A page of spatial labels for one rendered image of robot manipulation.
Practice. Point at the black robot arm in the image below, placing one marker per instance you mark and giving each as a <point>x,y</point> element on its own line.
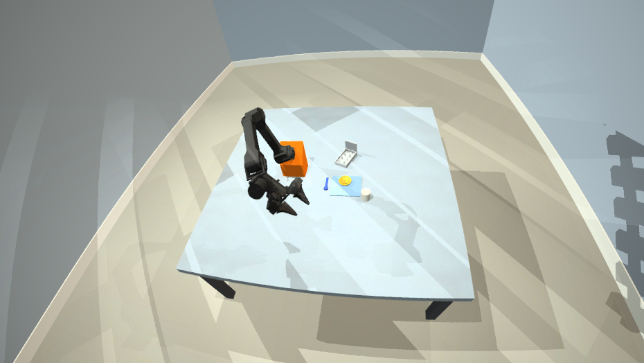
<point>255,162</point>

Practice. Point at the beige cylinder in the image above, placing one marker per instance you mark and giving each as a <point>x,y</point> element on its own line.
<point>365,195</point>

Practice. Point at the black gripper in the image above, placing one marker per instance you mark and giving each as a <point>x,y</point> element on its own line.
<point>295,189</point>

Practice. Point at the yellow plate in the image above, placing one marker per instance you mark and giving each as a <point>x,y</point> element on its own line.
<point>345,180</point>

